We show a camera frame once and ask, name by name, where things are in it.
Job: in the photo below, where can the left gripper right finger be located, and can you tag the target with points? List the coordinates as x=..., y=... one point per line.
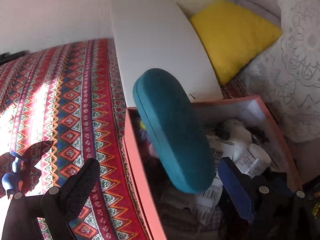
x=271, y=209

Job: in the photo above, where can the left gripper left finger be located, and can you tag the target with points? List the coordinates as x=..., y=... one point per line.
x=58, y=206

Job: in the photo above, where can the teal glasses case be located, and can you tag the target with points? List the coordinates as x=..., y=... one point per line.
x=174, y=130

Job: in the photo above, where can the white pill bottle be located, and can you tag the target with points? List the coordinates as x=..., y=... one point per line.
x=254, y=161

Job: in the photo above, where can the blue toy figure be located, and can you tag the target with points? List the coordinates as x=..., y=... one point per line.
x=12, y=182

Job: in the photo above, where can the pink storage box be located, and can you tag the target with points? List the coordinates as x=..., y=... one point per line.
x=251, y=110

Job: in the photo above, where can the red patterned tablecloth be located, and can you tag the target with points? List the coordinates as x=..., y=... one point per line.
x=60, y=107

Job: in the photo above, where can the yellow cushion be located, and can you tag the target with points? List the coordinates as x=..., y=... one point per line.
x=232, y=36

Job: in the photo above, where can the white box lid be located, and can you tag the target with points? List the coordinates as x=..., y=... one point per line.
x=157, y=34

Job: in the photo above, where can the black pen at wall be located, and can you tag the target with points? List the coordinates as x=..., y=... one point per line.
x=8, y=57

